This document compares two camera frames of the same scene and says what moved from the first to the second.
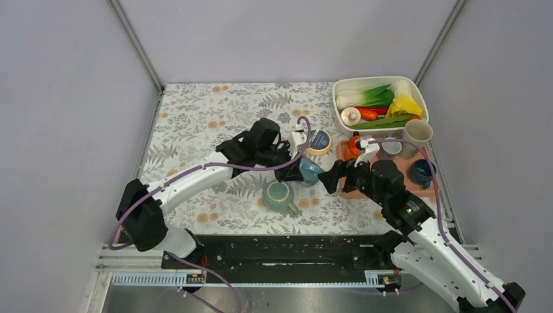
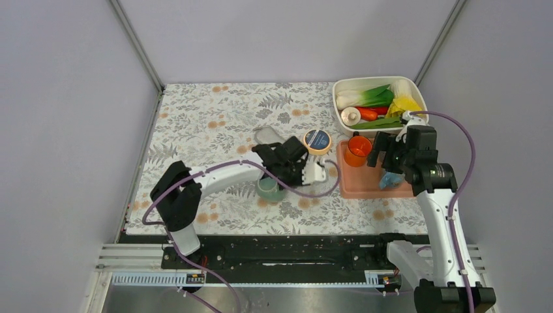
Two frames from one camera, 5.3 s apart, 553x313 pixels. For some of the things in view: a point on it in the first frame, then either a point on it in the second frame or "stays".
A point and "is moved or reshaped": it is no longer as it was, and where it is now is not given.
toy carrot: x=368 y=115 stays
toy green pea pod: x=394 y=122 stays
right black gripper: x=330 y=177 → x=383 y=141
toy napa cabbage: x=403 y=99 stays
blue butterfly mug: x=310 y=171 is moved or reshaped
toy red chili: x=380 y=111 stays
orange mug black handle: x=351 y=151 stays
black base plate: x=339 y=257 stays
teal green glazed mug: x=278 y=196 is moved or reshaped
